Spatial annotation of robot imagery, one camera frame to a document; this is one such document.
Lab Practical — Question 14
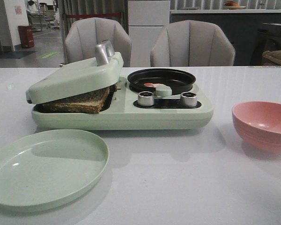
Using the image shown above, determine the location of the bread slice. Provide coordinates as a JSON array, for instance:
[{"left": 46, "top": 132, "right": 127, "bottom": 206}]
[
  {"left": 42, "top": 87, "right": 109, "bottom": 114},
  {"left": 109, "top": 84, "right": 118, "bottom": 93}
]

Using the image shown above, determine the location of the green breakfast maker lid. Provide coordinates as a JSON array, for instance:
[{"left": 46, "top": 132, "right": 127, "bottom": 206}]
[{"left": 26, "top": 52, "right": 124, "bottom": 105}]

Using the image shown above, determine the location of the pink bowl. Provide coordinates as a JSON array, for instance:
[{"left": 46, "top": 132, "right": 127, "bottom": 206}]
[{"left": 232, "top": 101, "right": 281, "bottom": 153}]

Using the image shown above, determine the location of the green breakfast maker base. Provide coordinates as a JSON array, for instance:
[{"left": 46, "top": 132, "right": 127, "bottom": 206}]
[{"left": 31, "top": 76, "right": 214, "bottom": 130}]

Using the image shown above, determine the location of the left silver control knob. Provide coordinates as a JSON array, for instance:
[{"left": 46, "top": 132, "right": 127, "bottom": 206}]
[{"left": 137, "top": 91, "right": 155, "bottom": 107}]

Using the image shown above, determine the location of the silver control knob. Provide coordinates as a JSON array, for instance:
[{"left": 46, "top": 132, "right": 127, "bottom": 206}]
[
  {"left": 180, "top": 92, "right": 198, "bottom": 107},
  {"left": 137, "top": 91, "right": 155, "bottom": 107}
]

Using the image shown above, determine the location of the right silver control knob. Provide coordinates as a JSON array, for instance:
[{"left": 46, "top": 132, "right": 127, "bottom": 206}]
[{"left": 180, "top": 92, "right": 198, "bottom": 107}]

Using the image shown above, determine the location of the black round frying pan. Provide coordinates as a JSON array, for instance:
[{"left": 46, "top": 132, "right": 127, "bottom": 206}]
[{"left": 127, "top": 68, "right": 196, "bottom": 95}]

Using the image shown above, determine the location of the right beige chair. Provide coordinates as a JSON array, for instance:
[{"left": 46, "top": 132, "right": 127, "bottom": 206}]
[{"left": 150, "top": 20, "right": 236, "bottom": 67}]

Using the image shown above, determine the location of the beige chair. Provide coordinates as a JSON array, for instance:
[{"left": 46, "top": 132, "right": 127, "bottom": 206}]
[
  {"left": 65, "top": 17, "right": 132, "bottom": 67},
  {"left": 150, "top": 20, "right": 236, "bottom": 67}
]

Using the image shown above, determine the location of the left beige chair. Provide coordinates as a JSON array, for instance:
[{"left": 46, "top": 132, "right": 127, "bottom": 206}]
[{"left": 65, "top": 17, "right": 132, "bottom": 67}]

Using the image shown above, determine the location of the white cabinet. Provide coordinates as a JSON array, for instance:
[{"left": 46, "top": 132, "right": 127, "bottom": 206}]
[{"left": 128, "top": 0, "right": 170, "bottom": 67}]

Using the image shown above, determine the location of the red barrier belt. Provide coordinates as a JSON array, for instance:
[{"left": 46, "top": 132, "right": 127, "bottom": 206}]
[{"left": 65, "top": 12, "right": 122, "bottom": 18}]

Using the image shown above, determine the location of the light green plate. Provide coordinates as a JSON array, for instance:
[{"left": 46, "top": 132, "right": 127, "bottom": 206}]
[{"left": 0, "top": 129, "right": 109, "bottom": 212}]

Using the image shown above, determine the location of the dark sideboard counter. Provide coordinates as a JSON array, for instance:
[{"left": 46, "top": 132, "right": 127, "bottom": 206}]
[{"left": 170, "top": 9, "right": 281, "bottom": 66}]

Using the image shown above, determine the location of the fruit plate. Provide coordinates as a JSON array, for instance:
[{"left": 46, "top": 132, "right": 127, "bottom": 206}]
[{"left": 223, "top": 0, "right": 245, "bottom": 10}]

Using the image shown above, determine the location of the red trash bin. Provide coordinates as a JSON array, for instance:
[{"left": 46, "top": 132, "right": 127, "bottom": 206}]
[{"left": 18, "top": 25, "right": 35, "bottom": 48}]

